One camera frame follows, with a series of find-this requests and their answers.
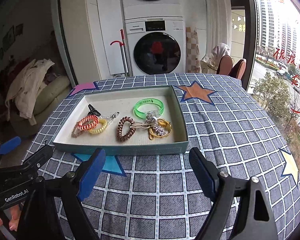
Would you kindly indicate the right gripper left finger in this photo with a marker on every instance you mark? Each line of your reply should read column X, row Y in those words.
column 88, row 171

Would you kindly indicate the checkered hanging towel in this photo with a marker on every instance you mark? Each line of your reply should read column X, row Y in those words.
column 192, row 51

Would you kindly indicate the teal jewelry tray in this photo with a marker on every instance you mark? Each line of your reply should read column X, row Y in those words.
column 103, row 119

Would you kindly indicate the brown chair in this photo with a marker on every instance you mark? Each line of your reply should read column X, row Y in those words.
column 225, row 65
column 238, row 69

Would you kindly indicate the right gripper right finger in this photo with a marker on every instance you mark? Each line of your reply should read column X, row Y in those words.
column 205, row 172

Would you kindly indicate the green translucent bangle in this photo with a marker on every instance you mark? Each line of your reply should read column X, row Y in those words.
column 148, row 107

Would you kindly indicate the red handled mop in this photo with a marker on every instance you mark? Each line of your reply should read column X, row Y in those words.
column 123, row 52

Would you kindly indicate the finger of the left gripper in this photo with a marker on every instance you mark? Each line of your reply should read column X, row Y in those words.
column 38, row 159
column 10, row 145

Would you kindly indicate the beige hair clip with charms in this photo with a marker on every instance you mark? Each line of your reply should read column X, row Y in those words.
column 150, row 122

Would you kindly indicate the white cloth on chair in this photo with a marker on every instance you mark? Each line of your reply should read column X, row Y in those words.
column 211, row 60

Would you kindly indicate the cream jacket on sofa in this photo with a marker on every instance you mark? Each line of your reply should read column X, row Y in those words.
column 26, row 87

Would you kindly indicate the purple star hair clip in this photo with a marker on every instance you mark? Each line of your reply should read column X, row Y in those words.
column 157, row 131

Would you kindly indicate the white cabinet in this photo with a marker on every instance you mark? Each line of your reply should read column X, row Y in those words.
column 105, row 21

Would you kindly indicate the white washing machine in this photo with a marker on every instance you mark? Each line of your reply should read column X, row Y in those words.
column 156, row 45

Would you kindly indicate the green sofa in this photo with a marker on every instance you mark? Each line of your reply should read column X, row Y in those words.
column 47, row 101

